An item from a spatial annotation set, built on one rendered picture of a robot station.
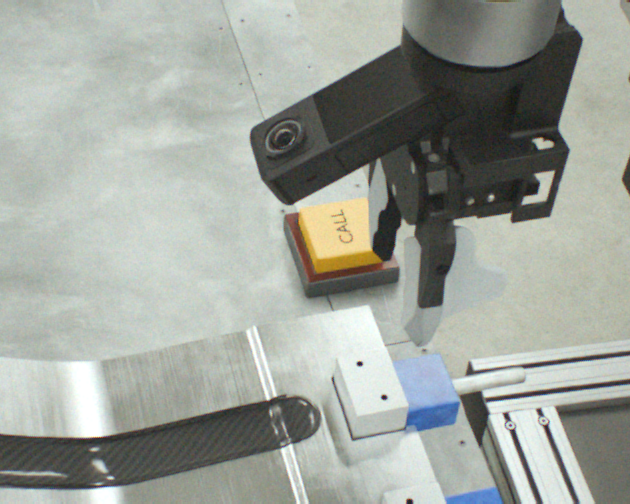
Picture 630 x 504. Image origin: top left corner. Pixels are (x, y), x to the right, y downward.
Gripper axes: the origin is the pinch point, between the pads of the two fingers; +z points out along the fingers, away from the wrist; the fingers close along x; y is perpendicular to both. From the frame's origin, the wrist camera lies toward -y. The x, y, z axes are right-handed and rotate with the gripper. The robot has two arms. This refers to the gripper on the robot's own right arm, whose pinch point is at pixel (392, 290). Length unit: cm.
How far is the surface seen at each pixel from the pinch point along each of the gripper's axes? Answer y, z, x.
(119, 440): -17.3, 12.8, 1.5
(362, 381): -1.1, 9.3, 0.0
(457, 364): 41, 101, 61
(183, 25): -3, 21, 54
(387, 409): -0.2, 9.3, -2.5
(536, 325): 56, 101, 66
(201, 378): -11.1, 12.4, 4.9
